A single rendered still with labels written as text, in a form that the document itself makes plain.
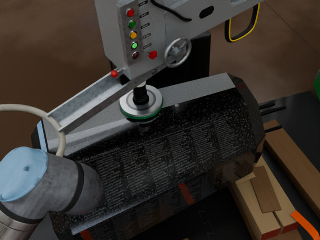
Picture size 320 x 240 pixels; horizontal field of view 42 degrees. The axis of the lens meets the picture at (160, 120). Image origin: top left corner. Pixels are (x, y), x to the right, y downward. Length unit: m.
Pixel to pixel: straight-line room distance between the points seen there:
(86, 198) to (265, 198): 1.69
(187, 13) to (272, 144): 1.35
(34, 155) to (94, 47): 2.93
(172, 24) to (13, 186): 1.12
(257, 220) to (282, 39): 1.87
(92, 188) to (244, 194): 1.67
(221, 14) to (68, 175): 1.27
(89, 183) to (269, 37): 3.06
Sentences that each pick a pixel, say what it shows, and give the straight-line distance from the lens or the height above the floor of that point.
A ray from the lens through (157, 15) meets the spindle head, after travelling 1.68.
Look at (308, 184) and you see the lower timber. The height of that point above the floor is 0.09.
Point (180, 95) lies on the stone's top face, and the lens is 2.14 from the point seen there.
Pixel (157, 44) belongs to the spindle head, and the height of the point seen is 1.23.
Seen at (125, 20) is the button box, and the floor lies 1.43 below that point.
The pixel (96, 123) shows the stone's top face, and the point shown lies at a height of 0.80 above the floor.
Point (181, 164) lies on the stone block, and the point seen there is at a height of 0.67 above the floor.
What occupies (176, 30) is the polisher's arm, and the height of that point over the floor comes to 1.24.
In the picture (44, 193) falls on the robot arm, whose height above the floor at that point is 1.64.
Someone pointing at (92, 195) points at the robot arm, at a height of 1.56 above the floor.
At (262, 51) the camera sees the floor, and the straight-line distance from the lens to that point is 3.66.
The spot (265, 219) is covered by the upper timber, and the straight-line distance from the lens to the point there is 2.45.
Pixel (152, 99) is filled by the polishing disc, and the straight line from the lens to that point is 2.08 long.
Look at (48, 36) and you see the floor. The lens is 4.00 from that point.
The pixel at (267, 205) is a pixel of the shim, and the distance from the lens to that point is 2.47.
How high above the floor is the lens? 2.35
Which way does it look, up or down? 50 degrees down
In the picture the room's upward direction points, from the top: 5 degrees counter-clockwise
